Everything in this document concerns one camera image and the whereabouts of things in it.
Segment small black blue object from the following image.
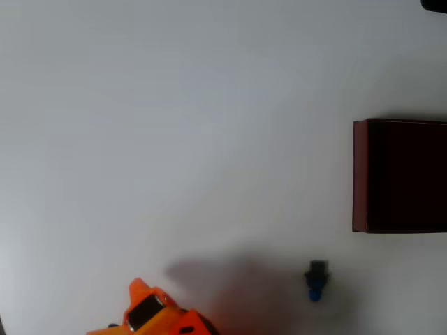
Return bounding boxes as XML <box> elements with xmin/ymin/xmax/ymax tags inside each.
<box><xmin>303</xmin><ymin>260</ymin><xmax>330</xmax><ymax>303</ymax></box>

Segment dark red box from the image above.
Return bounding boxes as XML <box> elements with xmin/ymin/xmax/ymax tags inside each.
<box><xmin>351</xmin><ymin>118</ymin><xmax>447</xmax><ymax>235</ymax></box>

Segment black object at corner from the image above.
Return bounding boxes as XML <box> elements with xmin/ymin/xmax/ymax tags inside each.
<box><xmin>420</xmin><ymin>0</ymin><xmax>447</xmax><ymax>14</ymax></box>

